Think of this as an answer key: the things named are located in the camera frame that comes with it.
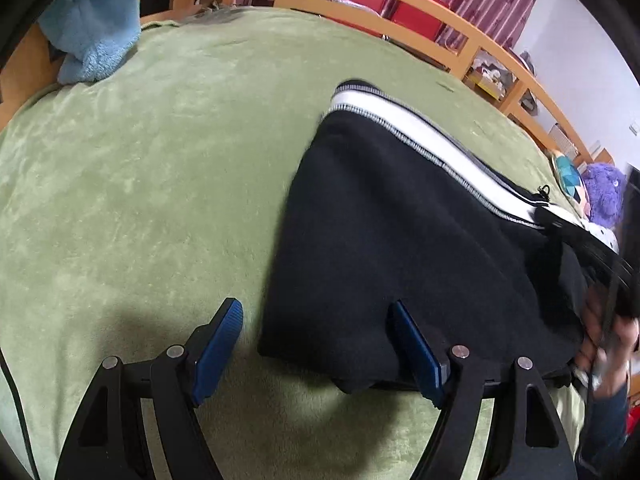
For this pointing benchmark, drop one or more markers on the purple plush toy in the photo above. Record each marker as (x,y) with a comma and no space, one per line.
(605,186)

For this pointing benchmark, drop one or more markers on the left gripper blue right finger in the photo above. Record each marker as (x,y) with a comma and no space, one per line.
(526,439)

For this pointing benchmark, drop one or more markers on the green bed blanket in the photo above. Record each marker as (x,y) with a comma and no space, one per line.
(132,207)

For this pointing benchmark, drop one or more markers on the person's right hand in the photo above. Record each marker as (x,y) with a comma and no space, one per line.
(612,352)

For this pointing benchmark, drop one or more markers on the red chair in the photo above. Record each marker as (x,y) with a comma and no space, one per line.
(402,14)

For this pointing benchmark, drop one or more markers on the teal geometric pillow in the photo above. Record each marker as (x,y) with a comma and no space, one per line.
(570,182)

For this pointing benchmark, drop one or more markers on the light blue fleece garment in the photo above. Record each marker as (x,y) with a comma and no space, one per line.
(95,35)

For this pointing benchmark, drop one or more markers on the black pants with white stripe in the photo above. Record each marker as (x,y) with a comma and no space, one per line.
(385,207)

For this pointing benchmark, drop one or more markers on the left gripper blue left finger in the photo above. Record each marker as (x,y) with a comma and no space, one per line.
(107,439)

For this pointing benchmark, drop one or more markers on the white dotted cloth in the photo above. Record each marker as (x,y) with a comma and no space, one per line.
(605,235)

